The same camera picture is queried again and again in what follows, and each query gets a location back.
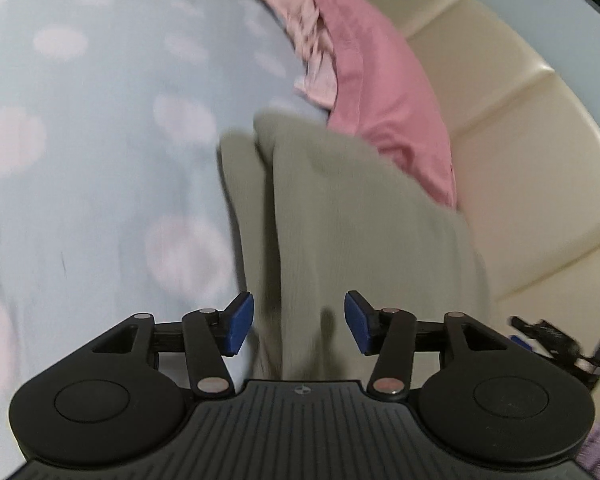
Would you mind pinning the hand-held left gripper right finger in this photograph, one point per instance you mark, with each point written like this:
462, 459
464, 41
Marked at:
357, 322

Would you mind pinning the light pink ruffled pillow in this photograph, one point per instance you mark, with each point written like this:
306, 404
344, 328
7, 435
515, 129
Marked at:
290, 5

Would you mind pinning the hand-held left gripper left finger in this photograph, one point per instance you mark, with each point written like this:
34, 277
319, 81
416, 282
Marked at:
240, 322

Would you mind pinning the blue polka dot bedsheet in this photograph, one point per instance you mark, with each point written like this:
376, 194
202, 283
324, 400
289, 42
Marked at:
105, 160

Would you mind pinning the beige padded headboard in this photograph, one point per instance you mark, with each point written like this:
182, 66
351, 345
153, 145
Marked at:
520, 135

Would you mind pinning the olive green sweatshirt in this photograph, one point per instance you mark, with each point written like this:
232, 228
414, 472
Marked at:
340, 220

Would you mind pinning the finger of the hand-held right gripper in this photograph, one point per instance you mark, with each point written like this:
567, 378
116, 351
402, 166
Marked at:
547, 334

